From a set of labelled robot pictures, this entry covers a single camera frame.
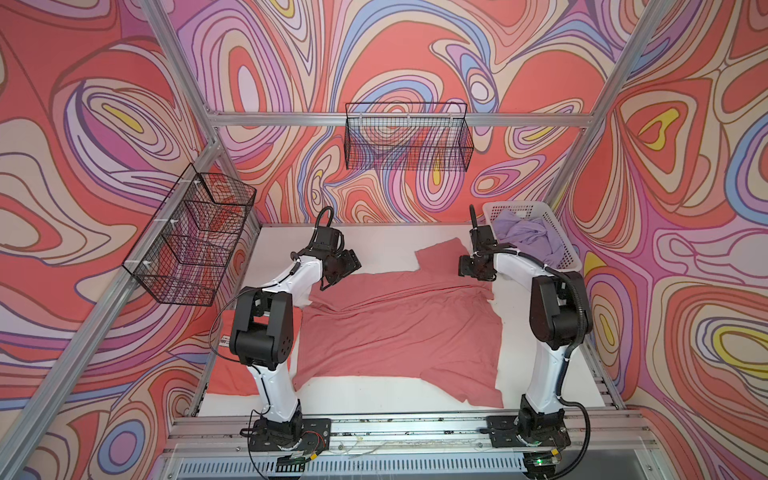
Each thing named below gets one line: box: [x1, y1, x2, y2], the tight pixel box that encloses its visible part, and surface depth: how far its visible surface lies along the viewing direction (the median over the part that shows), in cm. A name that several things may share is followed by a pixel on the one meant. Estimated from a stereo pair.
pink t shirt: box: [293, 238, 504, 409], surface depth 92 cm
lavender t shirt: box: [492, 210, 565, 266], surface depth 110 cm
